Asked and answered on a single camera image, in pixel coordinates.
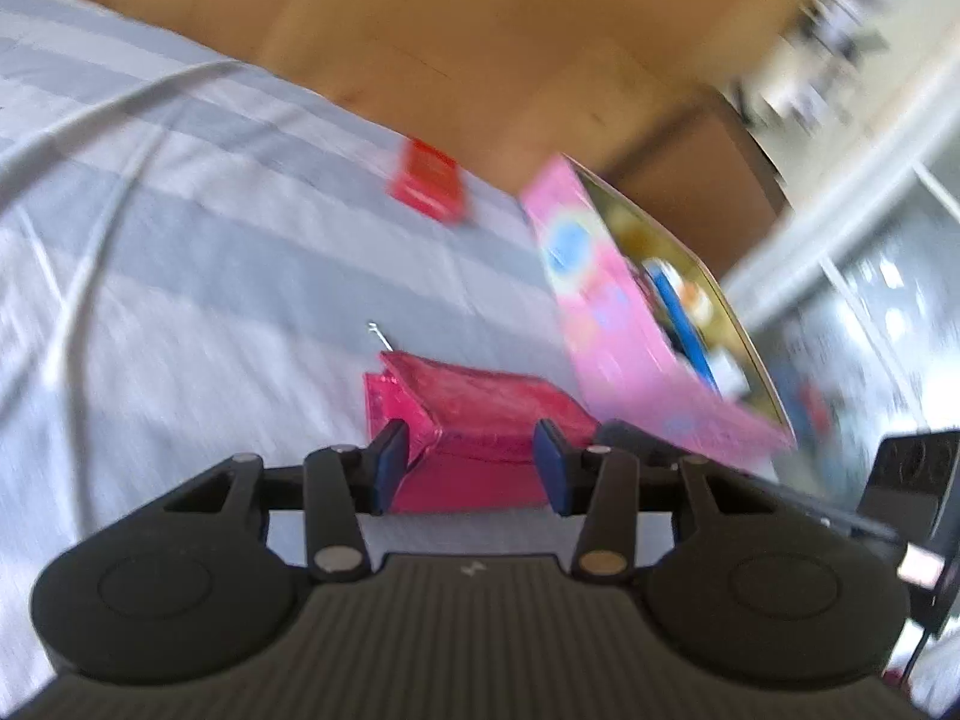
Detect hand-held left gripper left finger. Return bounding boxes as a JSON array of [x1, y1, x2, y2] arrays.
[[161, 420, 410, 581]]

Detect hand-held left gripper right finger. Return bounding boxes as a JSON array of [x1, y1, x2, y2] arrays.
[[534, 420, 781, 581]]

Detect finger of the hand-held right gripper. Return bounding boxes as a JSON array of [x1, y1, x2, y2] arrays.
[[600, 420, 905, 548]]

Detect magenta foil bag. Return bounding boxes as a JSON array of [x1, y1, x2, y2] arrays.
[[364, 350, 601, 515]]

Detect pink tin box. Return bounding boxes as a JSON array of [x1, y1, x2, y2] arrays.
[[520, 154, 797, 455]]

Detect white plastic bottle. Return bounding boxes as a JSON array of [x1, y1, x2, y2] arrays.
[[675, 281, 717, 331]]

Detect white-framed frosted glass door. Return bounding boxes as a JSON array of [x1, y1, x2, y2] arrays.
[[720, 15, 960, 511]]

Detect brown bedside cabinet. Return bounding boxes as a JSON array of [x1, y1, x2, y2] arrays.
[[600, 86, 788, 282]]

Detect small red box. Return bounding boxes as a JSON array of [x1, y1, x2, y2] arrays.
[[386, 139, 470, 224]]

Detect wooden headboard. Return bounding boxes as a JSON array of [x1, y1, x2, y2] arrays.
[[34, 0, 833, 196]]

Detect white power strip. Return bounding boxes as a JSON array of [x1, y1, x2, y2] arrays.
[[795, 0, 886, 68]]

